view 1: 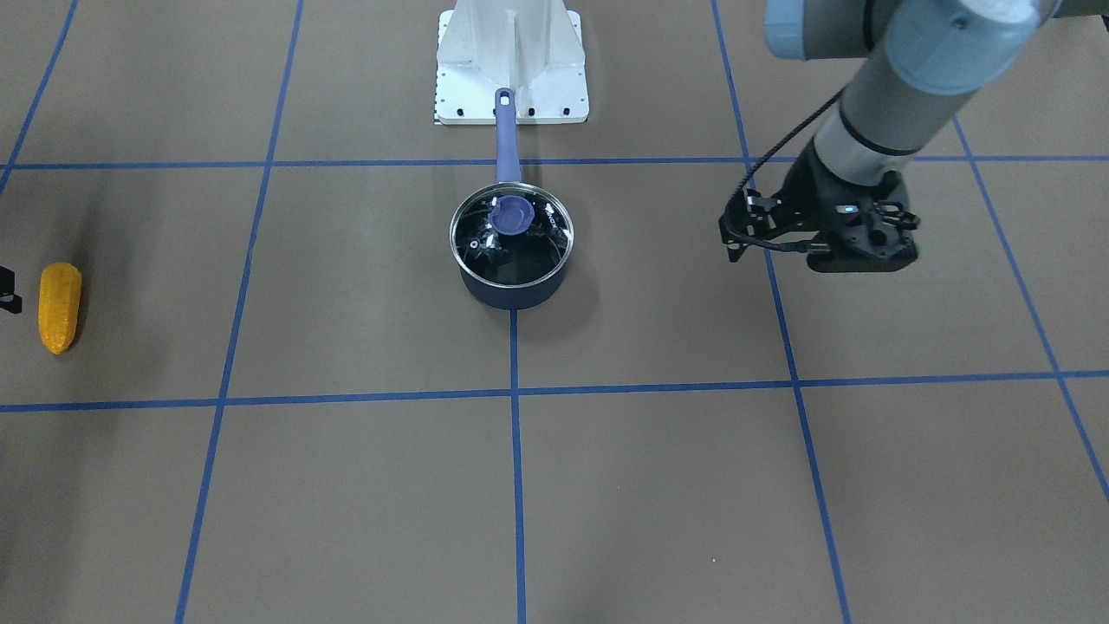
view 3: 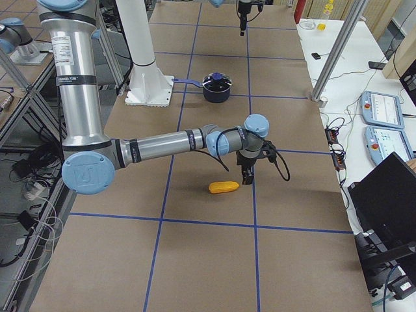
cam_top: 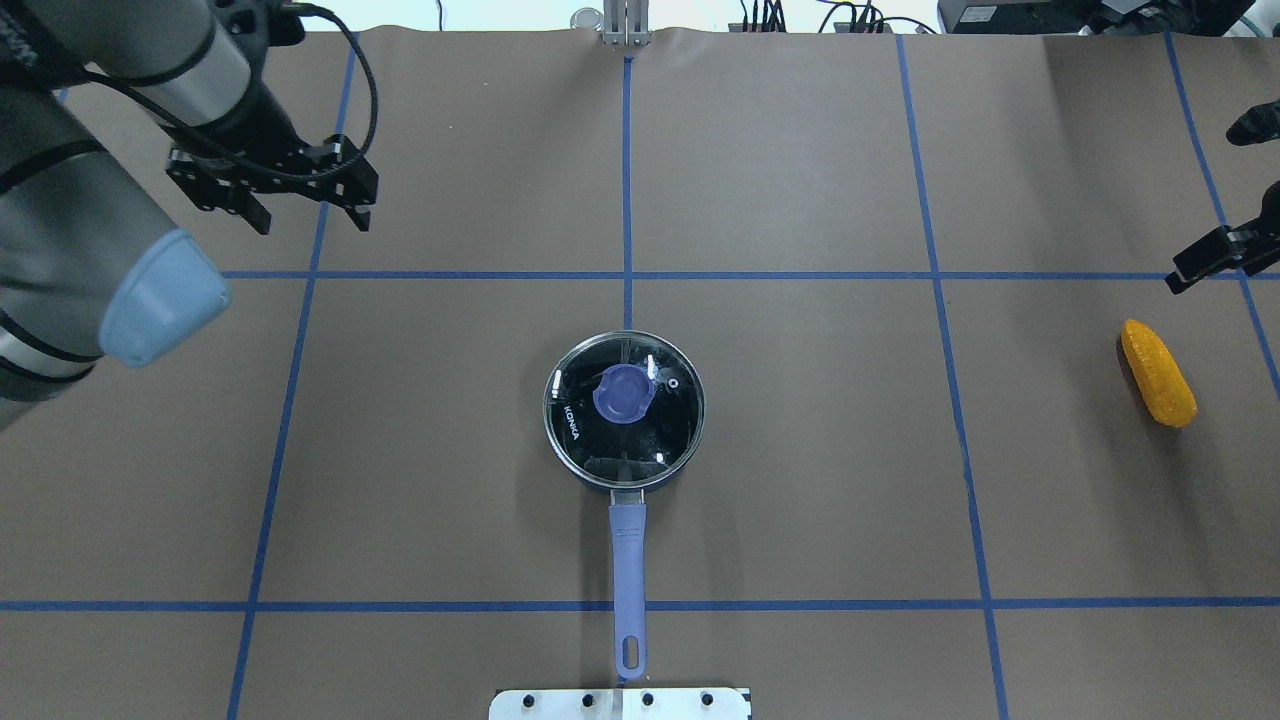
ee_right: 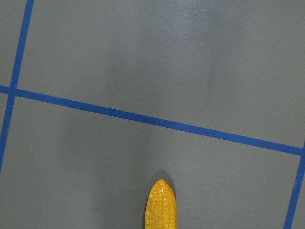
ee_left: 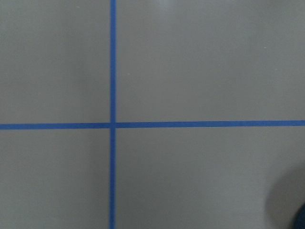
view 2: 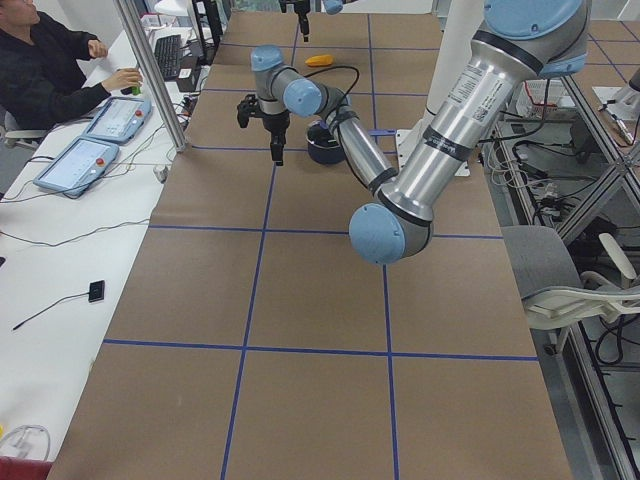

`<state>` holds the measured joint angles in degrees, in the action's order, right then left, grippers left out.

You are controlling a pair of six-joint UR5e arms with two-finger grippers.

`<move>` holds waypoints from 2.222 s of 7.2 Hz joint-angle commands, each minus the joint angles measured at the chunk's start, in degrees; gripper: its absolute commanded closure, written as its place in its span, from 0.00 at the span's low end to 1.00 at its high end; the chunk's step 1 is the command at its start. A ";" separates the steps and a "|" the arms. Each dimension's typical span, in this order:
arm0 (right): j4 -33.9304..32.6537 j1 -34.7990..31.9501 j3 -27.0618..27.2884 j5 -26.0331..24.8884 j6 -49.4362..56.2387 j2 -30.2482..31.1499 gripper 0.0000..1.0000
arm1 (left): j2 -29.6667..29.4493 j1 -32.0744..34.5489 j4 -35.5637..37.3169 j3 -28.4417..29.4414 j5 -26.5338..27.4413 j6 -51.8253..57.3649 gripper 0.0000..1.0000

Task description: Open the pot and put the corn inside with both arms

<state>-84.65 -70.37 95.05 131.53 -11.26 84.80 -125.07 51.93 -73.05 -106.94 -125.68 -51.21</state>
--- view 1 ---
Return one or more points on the black wrist camera mount pot arm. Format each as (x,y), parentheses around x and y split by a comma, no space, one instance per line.
(751,219)

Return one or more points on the yellow corn cob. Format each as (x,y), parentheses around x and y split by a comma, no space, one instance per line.
(59,301)

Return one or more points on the dark blue saucepan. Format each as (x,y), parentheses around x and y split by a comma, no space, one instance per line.
(508,168)

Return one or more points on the glass pot lid blue knob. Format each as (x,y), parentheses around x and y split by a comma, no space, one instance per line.
(511,236)

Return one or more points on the black gripper body corn arm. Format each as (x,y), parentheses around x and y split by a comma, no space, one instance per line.
(3,289)

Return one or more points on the silver robot arm at pot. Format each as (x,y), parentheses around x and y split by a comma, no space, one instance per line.
(921,62)

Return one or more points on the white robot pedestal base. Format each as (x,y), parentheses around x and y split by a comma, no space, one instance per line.
(535,48)

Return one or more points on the black gripper body pot arm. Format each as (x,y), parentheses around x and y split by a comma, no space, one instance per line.
(808,193)

